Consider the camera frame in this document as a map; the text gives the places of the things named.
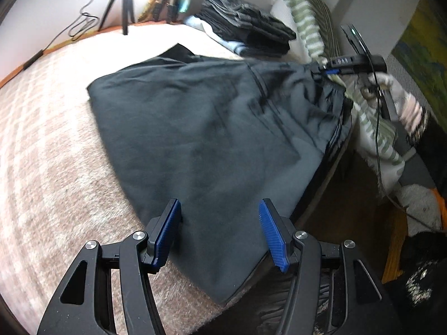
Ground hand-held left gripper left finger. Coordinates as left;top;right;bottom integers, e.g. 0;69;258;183
37;198;183;335

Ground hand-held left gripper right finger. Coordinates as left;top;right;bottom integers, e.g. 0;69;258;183
258;198;388;335

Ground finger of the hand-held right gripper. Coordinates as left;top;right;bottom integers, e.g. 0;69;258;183
310;61;340;79

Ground dark green pants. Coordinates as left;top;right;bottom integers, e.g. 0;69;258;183
87;44;353;306

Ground person's right forearm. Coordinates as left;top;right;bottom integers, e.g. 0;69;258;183
414;112;447;191

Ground person's right hand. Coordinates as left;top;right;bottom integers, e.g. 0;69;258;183
361;73;429;141

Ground green striped pillow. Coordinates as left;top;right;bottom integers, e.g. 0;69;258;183
279;0;406;184

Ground light blue folded cloth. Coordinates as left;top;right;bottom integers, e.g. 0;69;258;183
183;16;253;57

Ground stack of folded dark clothes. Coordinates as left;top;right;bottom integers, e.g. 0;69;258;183
196;0;297;57

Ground bed with beige checked blanket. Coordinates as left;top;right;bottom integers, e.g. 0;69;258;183
0;21;317;335

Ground black tripod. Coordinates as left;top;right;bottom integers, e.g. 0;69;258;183
98;0;137;36

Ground wall painting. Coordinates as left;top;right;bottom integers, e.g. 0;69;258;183
391;0;447;112

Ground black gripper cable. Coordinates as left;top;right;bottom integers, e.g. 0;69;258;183
368;35;447;233

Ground black ring light cable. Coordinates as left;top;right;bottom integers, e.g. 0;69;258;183
23;0;120;73

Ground orange wooden bed frame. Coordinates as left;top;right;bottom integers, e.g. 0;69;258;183
0;24;119;88

